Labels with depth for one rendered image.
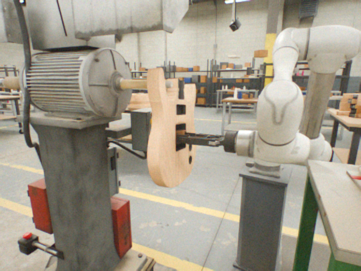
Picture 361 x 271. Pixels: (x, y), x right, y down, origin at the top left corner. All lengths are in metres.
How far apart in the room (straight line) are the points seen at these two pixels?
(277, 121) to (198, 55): 11.88
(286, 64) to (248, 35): 10.97
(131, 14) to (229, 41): 11.46
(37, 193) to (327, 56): 1.39
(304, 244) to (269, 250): 0.47
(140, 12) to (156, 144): 0.37
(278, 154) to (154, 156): 0.37
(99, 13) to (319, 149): 1.21
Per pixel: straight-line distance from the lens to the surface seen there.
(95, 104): 0.83
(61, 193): 1.11
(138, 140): 1.11
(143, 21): 0.65
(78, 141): 0.98
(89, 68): 0.82
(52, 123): 0.98
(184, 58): 12.69
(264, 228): 1.59
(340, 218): 0.71
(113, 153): 1.20
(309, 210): 1.14
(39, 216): 1.30
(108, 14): 0.72
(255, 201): 1.51
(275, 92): 0.59
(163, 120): 0.71
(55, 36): 0.99
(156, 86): 0.69
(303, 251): 1.26
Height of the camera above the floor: 1.26
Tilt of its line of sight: 14 degrees down
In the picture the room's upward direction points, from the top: straight up
